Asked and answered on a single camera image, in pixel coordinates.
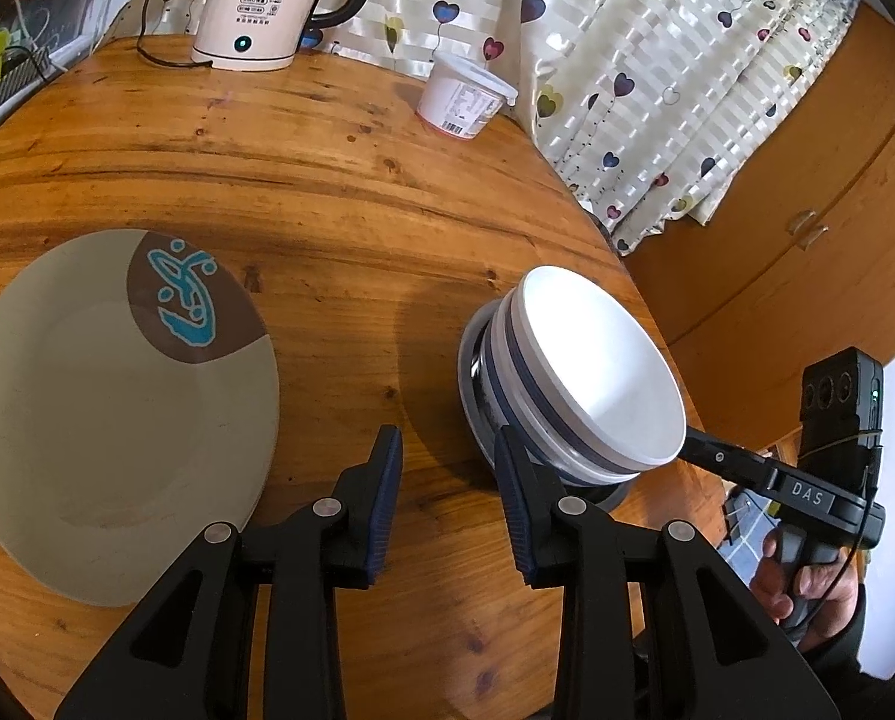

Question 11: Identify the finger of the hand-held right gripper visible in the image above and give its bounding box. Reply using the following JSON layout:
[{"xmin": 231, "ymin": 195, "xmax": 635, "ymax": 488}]
[{"xmin": 676, "ymin": 424, "xmax": 783, "ymax": 497}]

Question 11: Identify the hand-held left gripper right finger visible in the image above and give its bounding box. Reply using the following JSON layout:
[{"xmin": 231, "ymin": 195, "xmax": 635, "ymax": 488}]
[{"xmin": 492, "ymin": 426, "xmax": 842, "ymax": 720}]

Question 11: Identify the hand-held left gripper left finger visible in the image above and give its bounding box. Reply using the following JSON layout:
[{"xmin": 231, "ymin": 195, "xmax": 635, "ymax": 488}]
[{"xmin": 53, "ymin": 424, "xmax": 405, "ymax": 720}]

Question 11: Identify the white bowl with blue stripe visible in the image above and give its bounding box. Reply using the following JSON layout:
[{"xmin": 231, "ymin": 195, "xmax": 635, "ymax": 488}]
[
  {"xmin": 477, "ymin": 296, "xmax": 636, "ymax": 492},
  {"xmin": 492, "ymin": 265, "xmax": 687, "ymax": 485}
]

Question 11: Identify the beige plate with fish pattern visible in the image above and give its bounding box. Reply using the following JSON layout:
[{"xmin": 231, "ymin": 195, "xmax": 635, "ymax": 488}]
[{"xmin": 0, "ymin": 229, "xmax": 281, "ymax": 608}]

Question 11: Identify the person's right forearm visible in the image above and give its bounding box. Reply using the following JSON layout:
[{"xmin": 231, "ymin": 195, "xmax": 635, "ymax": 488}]
[{"xmin": 796, "ymin": 589, "xmax": 894, "ymax": 695}]

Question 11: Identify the person's right hand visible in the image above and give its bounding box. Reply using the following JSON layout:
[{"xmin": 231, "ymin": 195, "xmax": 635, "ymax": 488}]
[{"xmin": 751, "ymin": 540, "xmax": 863, "ymax": 625}]

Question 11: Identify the blue checkered cloth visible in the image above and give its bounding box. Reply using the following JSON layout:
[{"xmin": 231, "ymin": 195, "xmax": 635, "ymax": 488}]
[{"xmin": 717, "ymin": 486, "xmax": 780, "ymax": 580}]

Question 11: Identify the wooden cabinet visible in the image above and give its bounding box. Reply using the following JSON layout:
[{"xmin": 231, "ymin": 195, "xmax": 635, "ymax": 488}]
[{"xmin": 620, "ymin": 0, "xmax": 895, "ymax": 458}]

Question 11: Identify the white plastic tub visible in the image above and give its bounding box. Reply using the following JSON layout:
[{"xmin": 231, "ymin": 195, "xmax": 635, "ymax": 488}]
[{"xmin": 416, "ymin": 52, "xmax": 518, "ymax": 142}]

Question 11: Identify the heart print curtain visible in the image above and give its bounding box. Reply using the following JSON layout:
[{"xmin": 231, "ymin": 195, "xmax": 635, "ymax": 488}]
[{"xmin": 103, "ymin": 0, "xmax": 869, "ymax": 256}]

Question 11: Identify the white electric kettle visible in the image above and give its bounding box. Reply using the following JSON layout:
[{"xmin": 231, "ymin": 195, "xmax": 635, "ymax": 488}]
[{"xmin": 191, "ymin": 0, "xmax": 396, "ymax": 74}]

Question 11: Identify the grey ribbed strip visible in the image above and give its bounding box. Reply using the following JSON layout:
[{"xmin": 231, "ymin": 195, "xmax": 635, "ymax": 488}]
[{"xmin": 0, "ymin": 52, "xmax": 53, "ymax": 137}]

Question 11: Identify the black kettle power cord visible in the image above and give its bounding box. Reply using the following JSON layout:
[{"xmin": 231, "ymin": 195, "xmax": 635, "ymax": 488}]
[{"xmin": 133, "ymin": 0, "xmax": 216, "ymax": 70}]

